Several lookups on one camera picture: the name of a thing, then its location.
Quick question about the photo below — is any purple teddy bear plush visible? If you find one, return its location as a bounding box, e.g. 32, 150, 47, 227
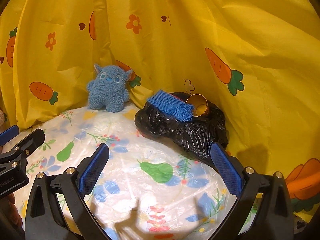
0, 108, 5, 126

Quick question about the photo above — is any person's left hand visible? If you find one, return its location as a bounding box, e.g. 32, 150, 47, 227
5, 193, 23, 228

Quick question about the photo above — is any yellow carrot print curtain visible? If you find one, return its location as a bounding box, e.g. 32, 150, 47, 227
1, 0, 319, 221

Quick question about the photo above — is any blue monster plush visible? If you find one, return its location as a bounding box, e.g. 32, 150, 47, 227
87, 64, 133, 113

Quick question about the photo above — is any floral bed sheet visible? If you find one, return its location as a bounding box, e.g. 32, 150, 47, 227
26, 105, 236, 239

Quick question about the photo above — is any red gold-lined paper cup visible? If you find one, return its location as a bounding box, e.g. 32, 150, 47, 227
186, 94, 209, 118

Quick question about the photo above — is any red snack bag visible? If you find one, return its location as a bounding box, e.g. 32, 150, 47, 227
171, 92, 189, 102

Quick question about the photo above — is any black trash bag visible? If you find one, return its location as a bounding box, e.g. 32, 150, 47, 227
135, 102, 228, 164

